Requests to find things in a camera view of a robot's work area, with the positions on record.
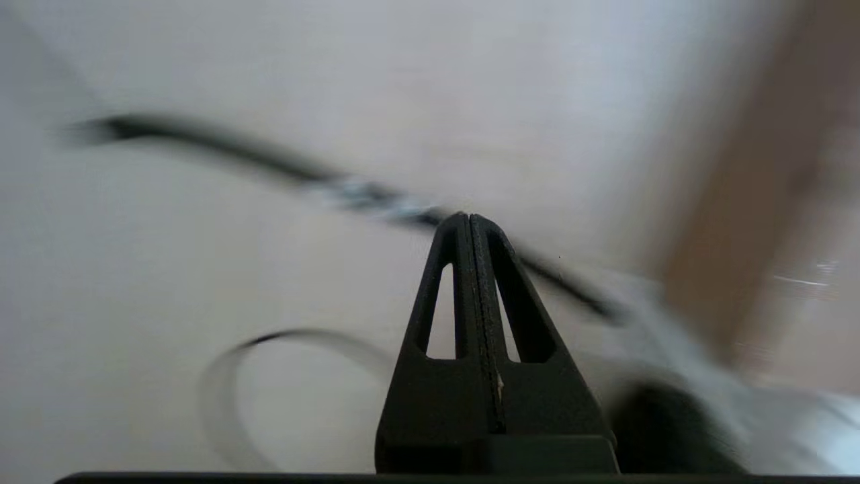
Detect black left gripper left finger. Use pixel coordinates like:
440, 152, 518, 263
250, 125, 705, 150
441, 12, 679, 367
374, 213, 496, 475

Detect brown cardboard shoe box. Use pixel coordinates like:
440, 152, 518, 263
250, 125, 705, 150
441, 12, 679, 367
658, 0, 860, 357

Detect thin black cable loop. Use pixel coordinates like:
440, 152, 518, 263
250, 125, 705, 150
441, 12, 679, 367
198, 328, 397, 471

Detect black cable with corrugated sleeve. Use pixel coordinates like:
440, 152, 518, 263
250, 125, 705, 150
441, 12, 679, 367
64, 114, 626, 323

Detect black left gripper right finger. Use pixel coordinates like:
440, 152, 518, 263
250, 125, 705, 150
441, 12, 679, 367
472, 213, 611, 438

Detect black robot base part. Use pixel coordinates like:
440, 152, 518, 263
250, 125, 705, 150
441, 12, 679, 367
611, 382, 748, 475

